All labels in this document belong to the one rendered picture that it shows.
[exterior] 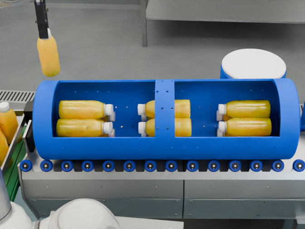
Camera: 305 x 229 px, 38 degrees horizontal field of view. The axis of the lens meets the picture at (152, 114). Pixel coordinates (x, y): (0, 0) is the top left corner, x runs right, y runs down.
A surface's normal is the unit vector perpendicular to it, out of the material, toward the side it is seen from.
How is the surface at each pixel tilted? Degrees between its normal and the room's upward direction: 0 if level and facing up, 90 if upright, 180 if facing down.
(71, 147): 91
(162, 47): 0
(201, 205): 110
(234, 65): 0
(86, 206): 8
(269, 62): 0
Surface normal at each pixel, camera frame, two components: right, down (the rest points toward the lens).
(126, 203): -0.02, 0.85
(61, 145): -0.03, 0.61
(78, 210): 0.08, -0.74
